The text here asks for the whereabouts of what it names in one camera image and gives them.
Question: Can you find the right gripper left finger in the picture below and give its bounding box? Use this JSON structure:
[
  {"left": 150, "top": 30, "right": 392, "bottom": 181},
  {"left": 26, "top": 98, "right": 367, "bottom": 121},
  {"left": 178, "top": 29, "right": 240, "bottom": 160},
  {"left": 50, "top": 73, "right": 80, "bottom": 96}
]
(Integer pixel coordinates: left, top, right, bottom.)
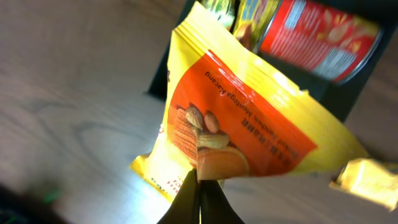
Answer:
[{"left": 157, "top": 169, "right": 200, "bottom": 224}]

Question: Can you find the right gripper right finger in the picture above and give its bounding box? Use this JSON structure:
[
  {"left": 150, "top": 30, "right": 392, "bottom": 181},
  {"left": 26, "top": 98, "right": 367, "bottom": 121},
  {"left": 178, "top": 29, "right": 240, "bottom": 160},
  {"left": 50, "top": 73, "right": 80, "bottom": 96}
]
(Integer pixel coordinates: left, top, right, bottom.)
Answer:
[{"left": 200, "top": 180, "right": 244, "bottom": 224}]

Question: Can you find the yellow orange snack packet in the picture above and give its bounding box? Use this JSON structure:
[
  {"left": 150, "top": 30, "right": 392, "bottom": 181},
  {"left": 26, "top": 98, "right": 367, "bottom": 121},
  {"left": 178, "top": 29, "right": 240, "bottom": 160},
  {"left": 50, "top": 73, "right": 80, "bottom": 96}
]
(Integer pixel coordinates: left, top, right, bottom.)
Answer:
[{"left": 131, "top": 2, "right": 368, "bottom": 200}]

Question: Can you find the plain yellow snack packet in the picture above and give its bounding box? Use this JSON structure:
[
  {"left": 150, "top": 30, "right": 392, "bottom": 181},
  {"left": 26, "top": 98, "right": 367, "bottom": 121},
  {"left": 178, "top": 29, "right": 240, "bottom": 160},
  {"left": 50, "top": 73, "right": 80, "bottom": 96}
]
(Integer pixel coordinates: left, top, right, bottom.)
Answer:
[{"left": 330, "top": 159, "right": 397, "bottom": 211}]

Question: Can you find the dark green box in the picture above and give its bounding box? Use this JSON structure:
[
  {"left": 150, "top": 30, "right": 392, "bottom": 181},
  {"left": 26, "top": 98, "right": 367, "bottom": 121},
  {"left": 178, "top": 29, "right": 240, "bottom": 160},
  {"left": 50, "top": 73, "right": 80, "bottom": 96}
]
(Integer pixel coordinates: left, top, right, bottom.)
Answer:
[{"left": 146, "top": 0, "right": 398, "bottom": 124}]

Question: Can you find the green orange snack packet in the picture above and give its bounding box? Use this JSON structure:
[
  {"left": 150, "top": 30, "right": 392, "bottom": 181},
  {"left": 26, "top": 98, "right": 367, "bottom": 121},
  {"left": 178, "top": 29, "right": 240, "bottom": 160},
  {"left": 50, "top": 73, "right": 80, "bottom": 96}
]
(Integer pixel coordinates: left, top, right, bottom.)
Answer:
[{"left": 200, "top": 0, "right": 235, "bottom": 30}]

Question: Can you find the red chips can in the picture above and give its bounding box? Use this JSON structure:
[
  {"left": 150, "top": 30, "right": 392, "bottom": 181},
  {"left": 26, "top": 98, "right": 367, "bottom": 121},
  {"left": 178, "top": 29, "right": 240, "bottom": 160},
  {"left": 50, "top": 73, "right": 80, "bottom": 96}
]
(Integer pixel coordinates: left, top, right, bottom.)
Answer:
[{"left": 259, "top": 0, "right": 383, "bottom": 83}]

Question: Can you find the yellow brown snack packet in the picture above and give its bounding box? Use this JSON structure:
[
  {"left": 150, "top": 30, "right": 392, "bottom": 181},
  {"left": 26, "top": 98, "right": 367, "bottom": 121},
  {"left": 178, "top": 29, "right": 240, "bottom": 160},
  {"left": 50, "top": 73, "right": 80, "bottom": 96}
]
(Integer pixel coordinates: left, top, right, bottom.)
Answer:
[{"left": 233, "top": 0, "right": 280, "bottom": 53}]

